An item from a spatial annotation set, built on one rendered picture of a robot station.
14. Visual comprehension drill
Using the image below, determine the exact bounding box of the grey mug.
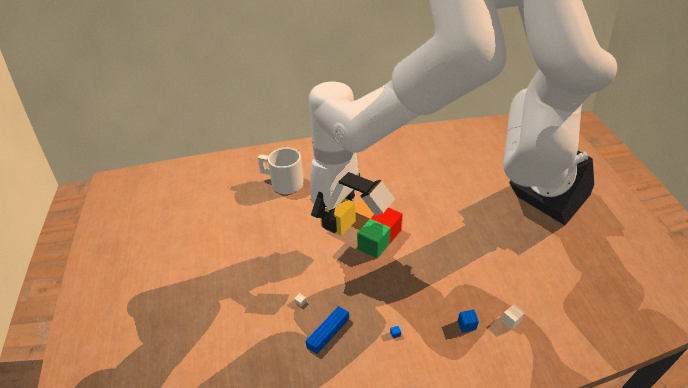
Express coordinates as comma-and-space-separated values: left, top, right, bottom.
258, 148, 303, 194

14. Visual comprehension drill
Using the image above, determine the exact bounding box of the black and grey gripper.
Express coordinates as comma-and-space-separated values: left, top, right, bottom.
310, 153, 360, 233

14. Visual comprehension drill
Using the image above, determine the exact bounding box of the red cube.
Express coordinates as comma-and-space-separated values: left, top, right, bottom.
370, 208, 403, 243

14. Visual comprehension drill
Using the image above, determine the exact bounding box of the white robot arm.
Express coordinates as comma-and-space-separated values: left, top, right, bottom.
309, 0, 617, 197

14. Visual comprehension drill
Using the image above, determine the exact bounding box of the yellow cube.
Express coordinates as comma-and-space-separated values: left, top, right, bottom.
334, 198, 356, 236

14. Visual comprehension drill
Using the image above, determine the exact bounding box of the green cube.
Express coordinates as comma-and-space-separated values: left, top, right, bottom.
357, 219, 391, 258

